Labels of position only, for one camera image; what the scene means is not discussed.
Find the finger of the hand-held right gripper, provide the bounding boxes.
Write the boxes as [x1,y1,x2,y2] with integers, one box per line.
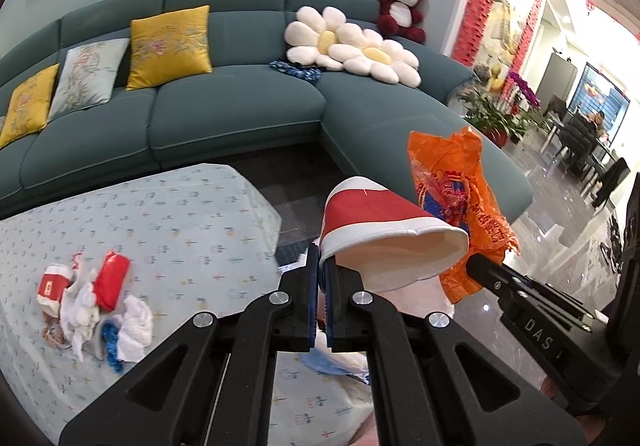
[465,251,596,327]

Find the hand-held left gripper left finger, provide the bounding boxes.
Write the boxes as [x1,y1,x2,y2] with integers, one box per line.
[59,243,321,446]

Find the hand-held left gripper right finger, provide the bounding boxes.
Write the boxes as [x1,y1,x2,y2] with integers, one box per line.
[320,256,586,446]

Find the white plastic bag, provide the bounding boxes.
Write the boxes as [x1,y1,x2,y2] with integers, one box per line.
[290,248,456,446]

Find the red and white paper cup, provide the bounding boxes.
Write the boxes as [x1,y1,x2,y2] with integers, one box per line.
[320,176,471,294]

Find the orange plastic wrapper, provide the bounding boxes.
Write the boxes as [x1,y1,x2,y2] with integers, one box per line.
[407,127,521,305]

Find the brown knobbly string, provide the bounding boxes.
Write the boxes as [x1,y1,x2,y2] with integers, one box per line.
[42,316,71,351]

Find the patterned pale tablecloth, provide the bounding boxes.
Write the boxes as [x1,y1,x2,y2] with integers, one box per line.
[0,163,373,446]

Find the potted green plant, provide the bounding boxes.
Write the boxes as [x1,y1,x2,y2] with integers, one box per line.
[460,86,531,149]

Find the black dining chair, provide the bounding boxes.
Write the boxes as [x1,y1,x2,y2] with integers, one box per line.
[557,116,601,177]

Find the crumpled white tissue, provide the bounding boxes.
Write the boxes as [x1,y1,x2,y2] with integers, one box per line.
[60,266,101,362]
[117,296,153,362]

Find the teal sofa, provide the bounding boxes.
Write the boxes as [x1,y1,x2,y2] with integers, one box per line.
[0,0,533,231]

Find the purple orchid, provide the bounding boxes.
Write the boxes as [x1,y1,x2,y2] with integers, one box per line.
[507,70,543,109]

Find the red packet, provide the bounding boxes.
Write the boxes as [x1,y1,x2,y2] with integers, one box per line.
[95,250,132,311]

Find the blue patterned cloth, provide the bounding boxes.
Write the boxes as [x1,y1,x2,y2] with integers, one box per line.
[269,58,323,84]

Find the blue crumpled item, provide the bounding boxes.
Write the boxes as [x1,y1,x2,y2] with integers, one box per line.
[101,321,123,374]

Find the dark cabinet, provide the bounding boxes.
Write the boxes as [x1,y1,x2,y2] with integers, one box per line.
[535,50,578,114]

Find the white flower cushion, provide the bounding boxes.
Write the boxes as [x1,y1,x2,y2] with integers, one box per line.
[325,28,421,89]
[284,6,381,71]

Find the small red white paper carton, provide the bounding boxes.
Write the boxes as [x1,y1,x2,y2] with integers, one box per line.
[37,263,73,317]

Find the large yellow embroidered cushion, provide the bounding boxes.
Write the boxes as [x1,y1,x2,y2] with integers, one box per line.
[125,6,213,91]

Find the red teddy bear plush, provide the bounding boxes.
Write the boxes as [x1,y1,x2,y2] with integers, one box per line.
[371,0,428,45]

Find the pale floral cushion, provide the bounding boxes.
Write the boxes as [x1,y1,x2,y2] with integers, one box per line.
[48,38,131,117]

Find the small yellow embroidered cushion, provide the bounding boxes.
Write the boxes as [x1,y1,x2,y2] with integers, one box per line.
[0,63,61,149]

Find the blue wall screen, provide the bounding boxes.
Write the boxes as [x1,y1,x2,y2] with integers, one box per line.
[570,63,631,149]

